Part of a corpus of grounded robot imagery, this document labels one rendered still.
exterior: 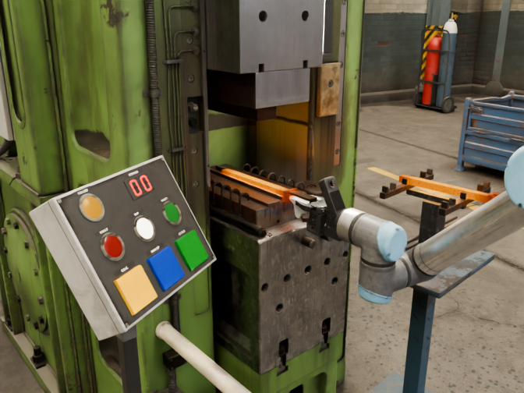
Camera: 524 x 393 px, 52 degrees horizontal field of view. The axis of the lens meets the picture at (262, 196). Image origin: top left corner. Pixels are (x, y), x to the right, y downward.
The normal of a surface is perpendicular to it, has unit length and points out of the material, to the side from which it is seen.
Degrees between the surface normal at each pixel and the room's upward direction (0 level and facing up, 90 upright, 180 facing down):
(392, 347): 0
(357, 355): 0
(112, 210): 60
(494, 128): 89
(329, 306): 90
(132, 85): 90
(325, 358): 90
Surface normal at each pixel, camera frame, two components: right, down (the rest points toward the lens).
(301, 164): -0.77, 0.21
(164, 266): 0.78, -0.35
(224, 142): 0.64, 0.25
